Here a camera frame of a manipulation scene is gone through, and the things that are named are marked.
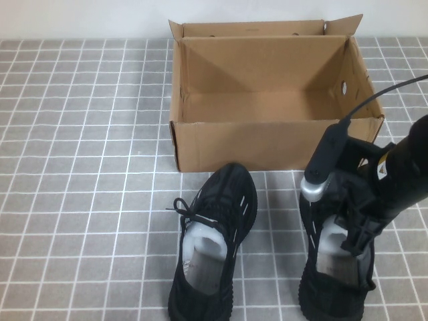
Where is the brown cardboard shoe box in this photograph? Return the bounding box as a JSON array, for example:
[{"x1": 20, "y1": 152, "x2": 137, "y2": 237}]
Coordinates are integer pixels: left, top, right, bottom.
[{"x1": 168, "y1": 13, "x2": 385, "y2": 173}]

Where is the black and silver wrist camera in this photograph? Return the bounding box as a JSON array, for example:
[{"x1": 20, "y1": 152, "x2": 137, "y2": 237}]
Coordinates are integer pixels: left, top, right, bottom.
[{"x1": 302, "y1": 123, "x2": 352, "y2": 203}]

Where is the black knit sneaker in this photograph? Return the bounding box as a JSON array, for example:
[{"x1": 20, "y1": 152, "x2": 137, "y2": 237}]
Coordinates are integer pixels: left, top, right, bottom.
[
  {"x1": 298, "y1": 169, "x2": 377, "y2": 318},
  {"x1": 167, "y1": 162, "x2": 259, "y2": 321}
]

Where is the grey tiled table cover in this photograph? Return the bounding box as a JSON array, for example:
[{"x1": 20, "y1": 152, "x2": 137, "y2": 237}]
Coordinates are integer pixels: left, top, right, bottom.
[{"x1": 0, "y1": 38, "x2": 428, "y2": 321}]

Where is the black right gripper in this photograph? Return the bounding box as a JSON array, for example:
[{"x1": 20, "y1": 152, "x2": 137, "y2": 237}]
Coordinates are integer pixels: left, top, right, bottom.
[{"x1": 340, "y1": 140, "x2": 427, "y2": 259}]

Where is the white foam shoe stuffing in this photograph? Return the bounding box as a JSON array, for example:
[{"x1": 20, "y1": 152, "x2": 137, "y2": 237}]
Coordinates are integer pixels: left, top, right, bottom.
[
  {"x1": 182, "y1": 219, "x2": 228, "y2": 261},
  {"x1": 316, "y1": 213, "x2": 356, "y2": 259}
]

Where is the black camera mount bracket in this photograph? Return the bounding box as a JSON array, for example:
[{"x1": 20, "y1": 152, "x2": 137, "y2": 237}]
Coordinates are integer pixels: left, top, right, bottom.
[{"x1": 336, "y1": 138, "x2": 397, "y2": 175}]

